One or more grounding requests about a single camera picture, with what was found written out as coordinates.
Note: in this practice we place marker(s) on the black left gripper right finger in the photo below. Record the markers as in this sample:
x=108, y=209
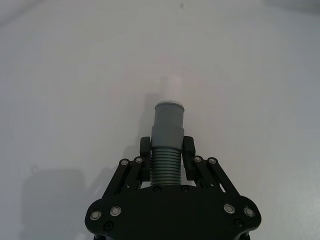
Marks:
x=207, y=175

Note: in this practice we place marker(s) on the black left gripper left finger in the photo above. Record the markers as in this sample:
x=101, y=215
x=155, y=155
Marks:
x=130, y=175

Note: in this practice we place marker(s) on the grey threaded bottle stopper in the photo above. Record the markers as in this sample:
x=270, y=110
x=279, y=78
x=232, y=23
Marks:
x=167, y=140

